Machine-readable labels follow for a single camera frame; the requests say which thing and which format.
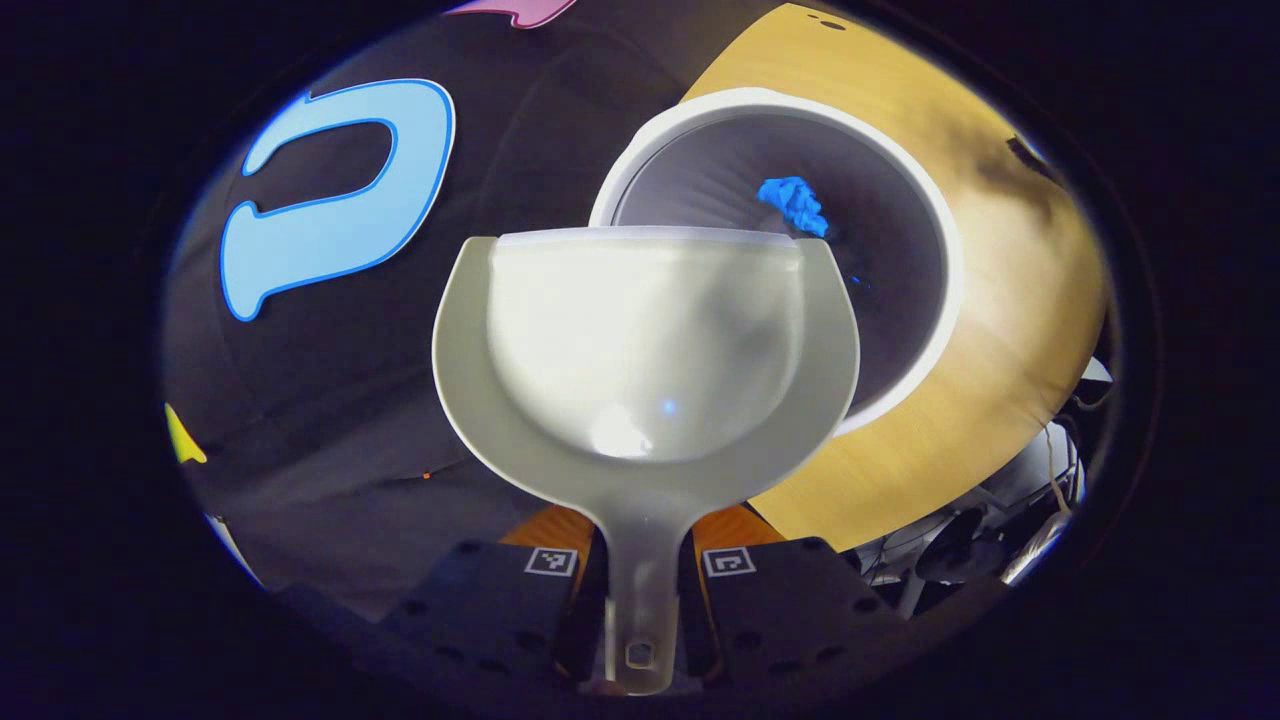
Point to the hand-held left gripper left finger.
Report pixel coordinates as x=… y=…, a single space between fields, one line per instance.
x=480 y=600

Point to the blue paper scrap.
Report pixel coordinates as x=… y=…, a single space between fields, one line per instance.
x=795 y=205

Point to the white plastic dustpan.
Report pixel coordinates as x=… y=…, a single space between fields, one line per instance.
x=640 y=340

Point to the white plastic garbage bin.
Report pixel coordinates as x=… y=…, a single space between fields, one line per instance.
x=900 y=200

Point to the dark round desk grommet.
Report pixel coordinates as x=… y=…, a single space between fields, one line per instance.
x=831 y=22

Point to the metal chair base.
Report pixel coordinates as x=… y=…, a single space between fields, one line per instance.
x=955 y=550

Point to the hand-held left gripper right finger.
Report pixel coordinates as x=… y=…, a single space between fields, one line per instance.
x=780 y=600

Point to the wooden desktop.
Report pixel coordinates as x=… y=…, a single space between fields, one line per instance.
x=1000 y=330

